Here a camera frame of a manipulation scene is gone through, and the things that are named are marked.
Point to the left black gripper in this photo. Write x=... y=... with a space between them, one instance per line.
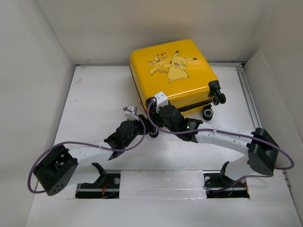
x=148 y=124

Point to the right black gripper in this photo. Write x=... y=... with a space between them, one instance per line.
x=154 y=115

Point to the yellow hard-shell suitcase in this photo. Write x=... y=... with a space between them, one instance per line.
x=181 y=72

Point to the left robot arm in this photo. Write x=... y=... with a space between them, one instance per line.
x=60 y=166

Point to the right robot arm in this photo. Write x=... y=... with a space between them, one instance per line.
x=259 y=152

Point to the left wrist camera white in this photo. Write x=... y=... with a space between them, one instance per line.
x=130 y=112

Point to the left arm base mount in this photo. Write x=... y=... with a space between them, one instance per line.
x=106 y=186

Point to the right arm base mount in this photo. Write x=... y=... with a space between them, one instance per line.
x=218 y=186

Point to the aluminium frame rail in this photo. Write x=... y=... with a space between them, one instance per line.
x=248 y=96

